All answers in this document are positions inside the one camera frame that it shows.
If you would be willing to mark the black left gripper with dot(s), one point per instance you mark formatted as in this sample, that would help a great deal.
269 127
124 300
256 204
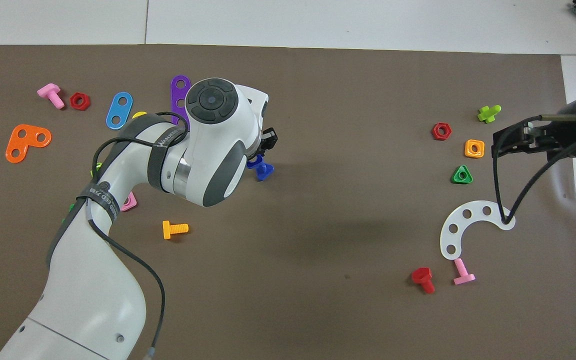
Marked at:
269 139

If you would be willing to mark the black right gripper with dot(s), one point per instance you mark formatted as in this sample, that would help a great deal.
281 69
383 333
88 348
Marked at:
568 135

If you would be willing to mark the blue square plastic nut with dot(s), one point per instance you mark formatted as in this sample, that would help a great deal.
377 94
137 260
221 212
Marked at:
260 161

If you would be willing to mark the blue plastic screw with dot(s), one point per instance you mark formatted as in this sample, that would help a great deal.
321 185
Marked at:
265 172

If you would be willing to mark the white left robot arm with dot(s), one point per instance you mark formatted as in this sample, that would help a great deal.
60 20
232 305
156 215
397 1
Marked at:
93 300

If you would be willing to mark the lime green plastic screw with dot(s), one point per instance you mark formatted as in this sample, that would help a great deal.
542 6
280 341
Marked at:
488 114

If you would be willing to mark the orange square plastic nut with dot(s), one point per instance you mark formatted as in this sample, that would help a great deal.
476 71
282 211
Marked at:
468 148

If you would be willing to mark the green triangular plastic nut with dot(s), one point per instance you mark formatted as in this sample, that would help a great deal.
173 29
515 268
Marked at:
455 179

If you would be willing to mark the red hexagonal plastic nut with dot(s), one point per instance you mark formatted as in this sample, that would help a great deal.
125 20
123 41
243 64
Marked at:
435 132
73 100

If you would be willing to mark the orange plastic screw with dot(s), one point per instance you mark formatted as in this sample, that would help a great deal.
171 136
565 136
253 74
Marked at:
167 230

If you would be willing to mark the pink square plastic nut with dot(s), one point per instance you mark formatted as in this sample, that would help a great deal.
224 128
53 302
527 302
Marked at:
130 202

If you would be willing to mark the pink plastic screw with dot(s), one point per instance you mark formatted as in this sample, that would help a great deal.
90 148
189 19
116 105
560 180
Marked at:
460 267
48 91

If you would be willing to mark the red plastic screw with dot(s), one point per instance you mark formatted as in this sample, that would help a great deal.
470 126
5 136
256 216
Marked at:
422 275

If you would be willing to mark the lime cross-shaped plastic nut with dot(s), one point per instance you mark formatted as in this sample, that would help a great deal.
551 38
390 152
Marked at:
95 169

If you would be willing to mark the dark green plastic screw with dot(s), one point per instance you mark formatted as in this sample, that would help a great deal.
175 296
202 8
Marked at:
69 207

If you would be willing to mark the white curved five-hole plate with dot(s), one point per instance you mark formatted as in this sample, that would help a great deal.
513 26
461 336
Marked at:
476 212

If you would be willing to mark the brown table mat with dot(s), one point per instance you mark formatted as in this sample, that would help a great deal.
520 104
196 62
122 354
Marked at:
318 240

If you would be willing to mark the purple four-hole plate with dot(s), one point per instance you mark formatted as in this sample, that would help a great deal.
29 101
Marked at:
175 95

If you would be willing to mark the yellow three-hole plate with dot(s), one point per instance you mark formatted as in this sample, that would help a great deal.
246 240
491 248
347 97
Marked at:
139 115

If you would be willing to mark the blue two-hole plate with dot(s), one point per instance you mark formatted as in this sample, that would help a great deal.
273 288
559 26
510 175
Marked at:
119 111

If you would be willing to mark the orange L-shaped plate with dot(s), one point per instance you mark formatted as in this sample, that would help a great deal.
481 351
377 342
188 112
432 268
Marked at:
30 142

